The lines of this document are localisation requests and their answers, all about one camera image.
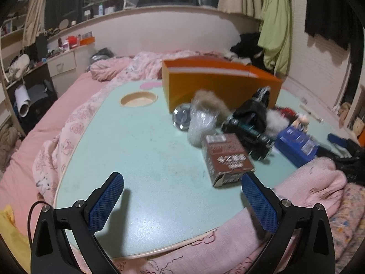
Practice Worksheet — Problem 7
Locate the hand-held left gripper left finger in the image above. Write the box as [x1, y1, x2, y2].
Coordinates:
[30, 172, 125, 274]

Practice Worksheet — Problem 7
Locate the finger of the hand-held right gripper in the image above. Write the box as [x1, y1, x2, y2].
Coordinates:
[316, 145, 347, 162]
[327, 133, 354, 149]

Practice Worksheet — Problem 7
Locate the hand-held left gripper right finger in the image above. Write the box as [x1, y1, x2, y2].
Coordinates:
[241, 172, 335, 274]

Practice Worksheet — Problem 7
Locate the small cream doll figure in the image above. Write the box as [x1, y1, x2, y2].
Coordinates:
[292, 113, 311, 133]

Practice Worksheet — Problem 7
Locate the blue box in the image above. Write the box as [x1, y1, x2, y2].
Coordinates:
[275, 126, 319, 168]

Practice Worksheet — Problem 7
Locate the brown drink carton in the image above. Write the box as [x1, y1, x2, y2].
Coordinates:
[205, 134, 255, 188]

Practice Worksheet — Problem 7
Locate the grey-white fluffy scrunchie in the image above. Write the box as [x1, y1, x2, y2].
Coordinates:
[265, 110, 291, 136]

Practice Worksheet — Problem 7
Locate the clear plastic bag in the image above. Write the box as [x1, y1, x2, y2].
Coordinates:
[187, 98, 219, 147]

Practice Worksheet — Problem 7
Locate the brown fuzzy scrunchie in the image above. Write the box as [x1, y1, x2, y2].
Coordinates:
[194, 89, 230, 126]

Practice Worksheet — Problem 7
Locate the orange cardboard box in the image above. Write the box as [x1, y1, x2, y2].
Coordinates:
[162, 58, 283, 114]

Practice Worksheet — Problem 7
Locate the red container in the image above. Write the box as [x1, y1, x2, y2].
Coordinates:
[66, 35, 80, 50]

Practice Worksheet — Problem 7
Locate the pastel floral quilt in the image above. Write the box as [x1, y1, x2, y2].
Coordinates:
[325, 183, 365, 274]

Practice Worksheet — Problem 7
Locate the pink rose-patterned duvet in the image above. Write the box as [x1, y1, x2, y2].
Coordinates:
[33, 50, 348, 274]

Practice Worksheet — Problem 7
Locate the yellow cloth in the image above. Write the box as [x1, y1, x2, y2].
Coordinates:
[0, 205, 32, 274]

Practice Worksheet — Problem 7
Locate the mint green bed tray table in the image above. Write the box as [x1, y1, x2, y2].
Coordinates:
[0, 71, 351, 234]

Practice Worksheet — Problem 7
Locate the light green hanging garment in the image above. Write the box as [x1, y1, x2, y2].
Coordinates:
[257, 0, 294, 75]

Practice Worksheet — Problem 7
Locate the black hanging garment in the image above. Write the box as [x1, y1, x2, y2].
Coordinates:
[305, 0, 365, 52]

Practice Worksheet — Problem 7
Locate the pile of black clothes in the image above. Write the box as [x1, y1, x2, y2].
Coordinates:
[229, 31, 266, 66]

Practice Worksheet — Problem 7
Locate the white paper roll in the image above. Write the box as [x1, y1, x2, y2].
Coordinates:
[14, 86, 31, 117]

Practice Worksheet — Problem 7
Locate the white desk drawer unit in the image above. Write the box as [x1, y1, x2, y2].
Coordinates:
[47, 51, 77, 76]

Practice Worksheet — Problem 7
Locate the grey black bag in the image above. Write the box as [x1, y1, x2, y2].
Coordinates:
[91, 47, 115, 63]

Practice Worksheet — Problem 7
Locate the beige bag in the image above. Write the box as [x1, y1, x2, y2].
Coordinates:
[7, 54, 30, 79]

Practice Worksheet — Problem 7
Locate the white shelf unit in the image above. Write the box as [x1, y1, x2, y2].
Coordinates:
[0, 20, 18, 126]

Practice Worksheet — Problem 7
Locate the black monitor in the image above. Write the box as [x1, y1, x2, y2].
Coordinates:
[36, 34, 49, 60]

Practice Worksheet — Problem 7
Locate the black cable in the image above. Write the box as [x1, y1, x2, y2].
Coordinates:
[27, 201, 50, 246]

